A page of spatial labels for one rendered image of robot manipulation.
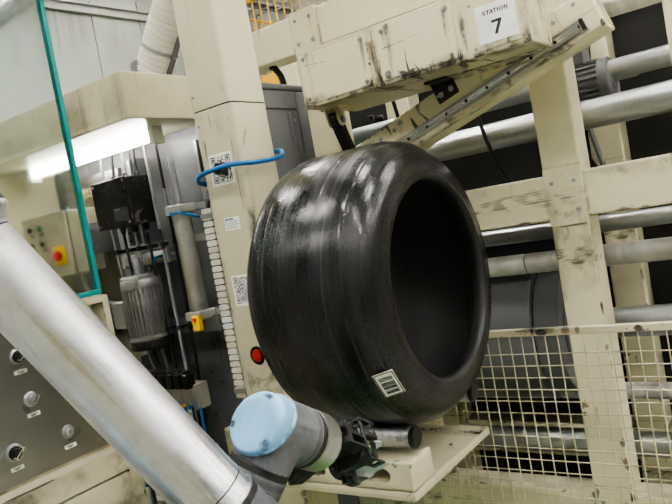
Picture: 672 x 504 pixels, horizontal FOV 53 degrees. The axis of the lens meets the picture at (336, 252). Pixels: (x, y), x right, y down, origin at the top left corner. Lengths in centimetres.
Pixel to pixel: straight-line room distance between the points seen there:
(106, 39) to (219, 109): 1155
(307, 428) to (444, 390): 48
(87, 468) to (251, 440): 81
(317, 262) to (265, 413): 36
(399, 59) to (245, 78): 36
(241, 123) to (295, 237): 43
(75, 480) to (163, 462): 91
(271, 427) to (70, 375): 29
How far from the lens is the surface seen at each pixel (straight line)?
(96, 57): 1291
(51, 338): 80
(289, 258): 127
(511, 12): 155
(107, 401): 80
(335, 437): 106
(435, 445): 161
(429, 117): 176
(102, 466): 175
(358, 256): 121
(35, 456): 171
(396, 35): 166
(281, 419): 95
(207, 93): 166
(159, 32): 222
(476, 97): 170
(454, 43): 159
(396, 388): 127
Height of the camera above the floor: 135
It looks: 3 degrees down
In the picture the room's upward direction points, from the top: 10 degrees counter-clockwise
